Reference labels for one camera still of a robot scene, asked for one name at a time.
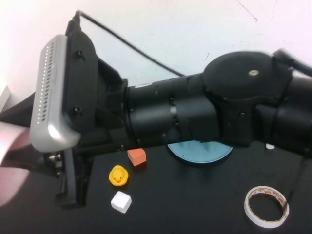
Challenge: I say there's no white tape roll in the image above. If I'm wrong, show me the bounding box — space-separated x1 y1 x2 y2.
244 186 290 229

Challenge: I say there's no orange foam cube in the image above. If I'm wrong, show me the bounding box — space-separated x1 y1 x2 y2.
127 147 147 168

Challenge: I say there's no thin black cable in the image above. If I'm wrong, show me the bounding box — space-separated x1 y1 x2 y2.
287 156 307 208

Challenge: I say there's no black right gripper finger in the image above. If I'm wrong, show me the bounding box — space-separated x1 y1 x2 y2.
2 143 49 175
0 94 37 127

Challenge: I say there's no blue cup stand with pegs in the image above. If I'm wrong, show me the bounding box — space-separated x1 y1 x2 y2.
167 140 234 167

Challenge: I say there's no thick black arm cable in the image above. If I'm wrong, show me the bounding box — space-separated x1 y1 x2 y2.
273 48 312 76

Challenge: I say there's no white foam cube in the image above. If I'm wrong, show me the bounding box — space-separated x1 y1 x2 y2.
111 191 133 214

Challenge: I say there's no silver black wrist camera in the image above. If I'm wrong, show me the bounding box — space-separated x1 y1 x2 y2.
29 31 98 153

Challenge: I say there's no yellow rubber duck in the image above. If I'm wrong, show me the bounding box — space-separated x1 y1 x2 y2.
108 165 129 187

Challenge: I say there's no pink plastic cup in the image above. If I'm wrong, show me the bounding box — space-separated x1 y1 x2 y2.
0 126 31 207

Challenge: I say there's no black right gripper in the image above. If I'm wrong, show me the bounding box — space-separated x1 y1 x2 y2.
43 58 128 208

